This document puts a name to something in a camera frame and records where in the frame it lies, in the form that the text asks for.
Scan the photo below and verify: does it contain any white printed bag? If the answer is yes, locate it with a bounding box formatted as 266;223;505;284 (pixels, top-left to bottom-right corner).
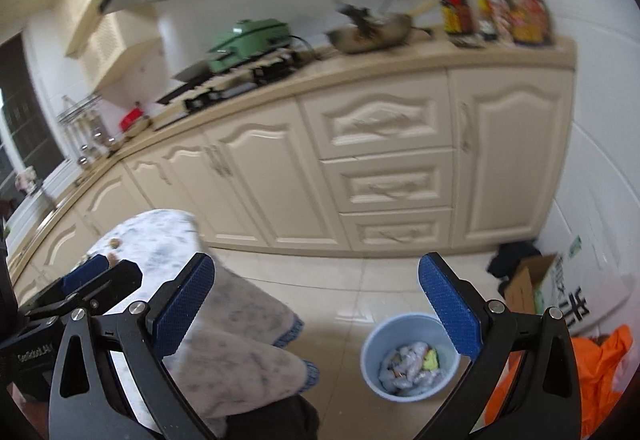
541;224;634;337

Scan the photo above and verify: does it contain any metal utensil rack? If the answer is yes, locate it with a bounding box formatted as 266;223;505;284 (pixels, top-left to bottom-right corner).
56;92;109;162

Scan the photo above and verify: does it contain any clear plastic bag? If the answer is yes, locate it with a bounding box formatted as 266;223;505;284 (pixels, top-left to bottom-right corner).
379;342;448;395

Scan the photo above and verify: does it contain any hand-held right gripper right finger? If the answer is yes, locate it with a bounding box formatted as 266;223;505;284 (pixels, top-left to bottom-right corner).
415;251;583;440

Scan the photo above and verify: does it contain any cream lattice wall cabinet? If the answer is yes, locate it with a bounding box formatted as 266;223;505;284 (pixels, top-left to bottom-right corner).
52;0;164;92

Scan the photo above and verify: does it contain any dark window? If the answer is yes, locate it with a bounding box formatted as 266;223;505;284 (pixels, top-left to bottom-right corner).
0;33;67;202

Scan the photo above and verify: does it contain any yellow cap bottle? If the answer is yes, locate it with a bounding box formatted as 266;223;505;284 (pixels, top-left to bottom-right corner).
471;0;502;40

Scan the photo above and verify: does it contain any orange label seasoning bottle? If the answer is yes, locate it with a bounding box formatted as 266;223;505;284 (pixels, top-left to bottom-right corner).
489;0;518;42

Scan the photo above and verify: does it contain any black table pedestal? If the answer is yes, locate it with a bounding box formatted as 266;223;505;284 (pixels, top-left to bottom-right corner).
219;394;322;440

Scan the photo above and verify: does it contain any brown cardboard box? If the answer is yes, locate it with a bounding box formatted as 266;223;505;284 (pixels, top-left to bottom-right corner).
497;253;559;317

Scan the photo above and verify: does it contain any cream kitchen counter cabinet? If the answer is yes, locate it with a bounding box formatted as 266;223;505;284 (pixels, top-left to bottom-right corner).
7;36;579;302

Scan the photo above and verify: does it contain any orange plastic bag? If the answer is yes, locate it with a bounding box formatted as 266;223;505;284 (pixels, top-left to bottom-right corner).
482;324;636;440

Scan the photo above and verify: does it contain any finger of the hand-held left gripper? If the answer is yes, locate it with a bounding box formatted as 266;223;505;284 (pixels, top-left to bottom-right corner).
20;255;111;310
22;259;144;322

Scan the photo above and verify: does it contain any light blue trash bin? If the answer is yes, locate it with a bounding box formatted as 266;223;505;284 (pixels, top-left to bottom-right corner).
361;313;462;402

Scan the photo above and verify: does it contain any black gas stove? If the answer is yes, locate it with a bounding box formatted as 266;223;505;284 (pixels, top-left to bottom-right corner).
155;47;307;114

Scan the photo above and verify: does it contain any green electric cooking pot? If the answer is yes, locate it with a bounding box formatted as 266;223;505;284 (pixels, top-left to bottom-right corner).
206;18;294;74

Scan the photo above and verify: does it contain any red container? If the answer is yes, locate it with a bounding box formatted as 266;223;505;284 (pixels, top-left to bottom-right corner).
118;102;147;132

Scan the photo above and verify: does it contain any dark cloth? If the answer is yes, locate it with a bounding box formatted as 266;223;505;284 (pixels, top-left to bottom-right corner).
487;241;544;294

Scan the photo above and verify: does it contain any grey wok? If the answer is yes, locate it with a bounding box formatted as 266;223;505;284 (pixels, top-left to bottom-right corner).
171;59;212;82

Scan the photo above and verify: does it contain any dark sauce bottle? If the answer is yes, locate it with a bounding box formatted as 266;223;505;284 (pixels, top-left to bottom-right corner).
434;0;477;37

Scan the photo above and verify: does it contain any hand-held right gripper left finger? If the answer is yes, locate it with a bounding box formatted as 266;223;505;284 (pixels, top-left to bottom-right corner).
48;251;217;440

